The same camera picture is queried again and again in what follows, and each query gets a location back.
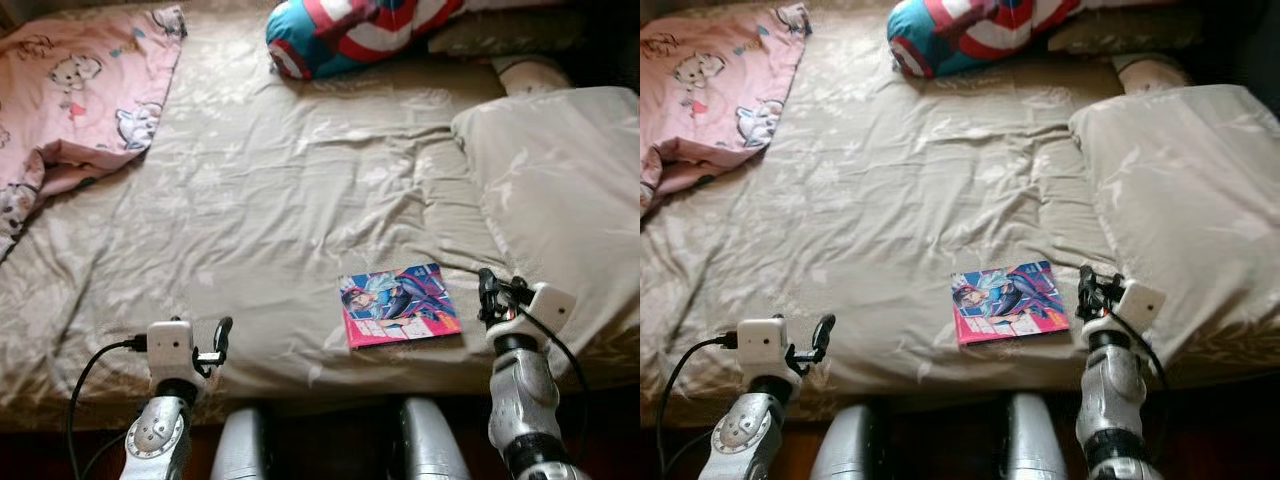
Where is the grey right robot leg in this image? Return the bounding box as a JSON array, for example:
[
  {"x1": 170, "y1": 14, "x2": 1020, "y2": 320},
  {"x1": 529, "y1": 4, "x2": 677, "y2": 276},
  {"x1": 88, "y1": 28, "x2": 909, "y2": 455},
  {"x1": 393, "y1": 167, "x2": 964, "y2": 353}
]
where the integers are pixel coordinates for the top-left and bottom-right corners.
[
  {"x1": 1005, "y1": 393, "x2": 1069, "y2": 480},
  {"x1": 400, "y1": 397, "x2": 471, "y2": 480}
]

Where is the colourful anime book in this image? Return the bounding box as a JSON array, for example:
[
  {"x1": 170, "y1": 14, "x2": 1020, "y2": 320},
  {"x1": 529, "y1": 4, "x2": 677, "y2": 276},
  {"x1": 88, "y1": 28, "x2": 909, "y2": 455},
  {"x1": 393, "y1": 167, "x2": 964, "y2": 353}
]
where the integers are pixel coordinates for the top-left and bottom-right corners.
[
  {"x1": 338, "y1": 263, "x2": 464, "y2": 350},
  {"x1": 950, "y1": 260, "x2": 1071, "y2": 347}
]

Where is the beige floral pillow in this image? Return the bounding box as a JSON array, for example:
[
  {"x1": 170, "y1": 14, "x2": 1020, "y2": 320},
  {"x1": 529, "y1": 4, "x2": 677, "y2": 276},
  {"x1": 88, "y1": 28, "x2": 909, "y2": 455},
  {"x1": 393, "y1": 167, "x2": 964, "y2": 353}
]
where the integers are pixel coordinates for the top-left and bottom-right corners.
[
  {"x1": 1068, "y1": 83, "x2": 1280, "y2": 331},
  {"x1": 450, "y1": 85, "x2": 641, "y2": 331}
]

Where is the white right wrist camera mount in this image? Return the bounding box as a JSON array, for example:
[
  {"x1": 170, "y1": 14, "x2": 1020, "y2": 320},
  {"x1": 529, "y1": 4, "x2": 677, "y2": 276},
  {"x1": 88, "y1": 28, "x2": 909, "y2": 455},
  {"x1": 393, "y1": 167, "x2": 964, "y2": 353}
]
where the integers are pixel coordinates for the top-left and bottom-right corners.
[
  {"x1": 1085, "y1": 280, "x2": 1168, "y2": 346},
  {"x1": 487, "y1": 282, "x2": 578, "y2": 351}
]

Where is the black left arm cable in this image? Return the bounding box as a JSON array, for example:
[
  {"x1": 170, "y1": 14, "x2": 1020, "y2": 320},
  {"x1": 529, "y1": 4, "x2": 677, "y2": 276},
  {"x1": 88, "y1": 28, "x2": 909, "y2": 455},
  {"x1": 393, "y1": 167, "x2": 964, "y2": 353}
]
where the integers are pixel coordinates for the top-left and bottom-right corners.
[
  {"x1": 66, "y1": 335, "x2": 151, "y2": 480},
  {"x1": 655, "y1": 333, "x2": 741, "y2": 480}
]

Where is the bed with beige floral duvet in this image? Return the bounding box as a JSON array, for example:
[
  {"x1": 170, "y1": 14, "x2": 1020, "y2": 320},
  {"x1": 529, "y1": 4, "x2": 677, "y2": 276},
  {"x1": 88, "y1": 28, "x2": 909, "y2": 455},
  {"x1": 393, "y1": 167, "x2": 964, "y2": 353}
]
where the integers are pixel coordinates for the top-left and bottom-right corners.
[
  {"x1": 640, "y1": 0, "x2": 1280, "y2": 426},
  {"x1": 0, "y1": 0, "x2": 641, "y2": 433}
]

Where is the small beige pillow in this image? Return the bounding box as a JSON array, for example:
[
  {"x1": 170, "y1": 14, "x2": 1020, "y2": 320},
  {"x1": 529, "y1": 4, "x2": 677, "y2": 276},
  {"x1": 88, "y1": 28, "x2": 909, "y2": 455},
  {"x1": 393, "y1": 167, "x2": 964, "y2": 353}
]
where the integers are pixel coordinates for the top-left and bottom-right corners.
[
  {"x1": 1110, "y1": 53, "x2": 1193, "y2": 96},
  {"x1": 490, "y1": 55, "x2": 573, "y2": 98}
]

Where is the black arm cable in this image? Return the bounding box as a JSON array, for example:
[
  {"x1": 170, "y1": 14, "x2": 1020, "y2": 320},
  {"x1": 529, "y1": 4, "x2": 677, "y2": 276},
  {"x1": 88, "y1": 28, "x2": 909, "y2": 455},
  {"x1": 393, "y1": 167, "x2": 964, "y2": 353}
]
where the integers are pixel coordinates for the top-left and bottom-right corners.
[
  {"x1": 1100, "y1": 278, "x2": 1171, "y2": 461},
  {"x1": 66, "y1": 335, "x2": 151, "y2": 480},
  {"x1": 505, "y1": 280, "x2": 591, "y2": 466},
  {"x1": 655, "y1": 333, "x2": 741, "y2": 480}
]

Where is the grey robot leg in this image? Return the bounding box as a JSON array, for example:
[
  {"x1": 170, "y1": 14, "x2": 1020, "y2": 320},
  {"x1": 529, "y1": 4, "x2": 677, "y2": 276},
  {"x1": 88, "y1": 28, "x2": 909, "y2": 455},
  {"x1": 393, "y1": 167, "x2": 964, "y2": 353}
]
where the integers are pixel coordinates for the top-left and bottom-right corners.
[
  {"x1": 400, "y1": 397, "x2": 471, "y2": 480},
  {"x1": 212, "y1": 405, "x2": 271, "y2": 480},
  {"x1": 810, "y1": 403, "x2": 881, "y2": 480},
  {"x1": 1005, "y1": 393, "x2": 1069, "y2": 480}
]

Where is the grey left robot leg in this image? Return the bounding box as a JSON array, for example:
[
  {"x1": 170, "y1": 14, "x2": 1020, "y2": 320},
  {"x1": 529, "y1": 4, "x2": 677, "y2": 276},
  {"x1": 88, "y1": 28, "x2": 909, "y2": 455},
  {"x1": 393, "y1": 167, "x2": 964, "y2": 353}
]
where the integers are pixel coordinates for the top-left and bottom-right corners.
[
  {"x1": 810, "y1": 403, "x2": 881, "y2": 480},
  {"x1": 212, "y1": 405, "x2": 271, "y2": 480}
]

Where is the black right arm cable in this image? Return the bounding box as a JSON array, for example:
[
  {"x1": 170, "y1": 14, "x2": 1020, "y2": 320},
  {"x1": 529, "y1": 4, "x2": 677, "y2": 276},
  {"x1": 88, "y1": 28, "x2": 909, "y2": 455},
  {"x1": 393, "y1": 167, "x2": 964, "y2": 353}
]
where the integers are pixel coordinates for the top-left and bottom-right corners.
[
  {"x1": 505, "y1": 280, "x2": 591, "y2": 466},
  {"x1": 1100, "y1": 278, "x2": 1171, "y2": 461}
]

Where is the pink cartoon print blanket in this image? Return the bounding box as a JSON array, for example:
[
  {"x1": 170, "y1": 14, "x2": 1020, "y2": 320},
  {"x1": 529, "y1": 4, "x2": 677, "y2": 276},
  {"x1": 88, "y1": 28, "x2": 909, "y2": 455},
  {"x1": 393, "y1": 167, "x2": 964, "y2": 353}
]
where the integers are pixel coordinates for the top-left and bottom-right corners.
[
  {"x1": 0, "y1": 5, "x2": 189, "y2": 263},
  {"x1": 640, "y1": 3, "x2": 813, "y2": 211}
]

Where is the red white blue striped cushion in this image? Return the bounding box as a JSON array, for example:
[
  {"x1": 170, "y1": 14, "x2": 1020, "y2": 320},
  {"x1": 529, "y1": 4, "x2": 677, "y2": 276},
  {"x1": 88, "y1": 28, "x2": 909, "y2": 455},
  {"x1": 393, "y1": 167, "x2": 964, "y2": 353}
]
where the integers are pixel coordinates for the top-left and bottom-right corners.
[
  {"x1": 885, "y1": 0, "x2": 1086, "y2": 79},
  {"x1": 265, "y1": 0, "x2": 466, "y2": 81}
]

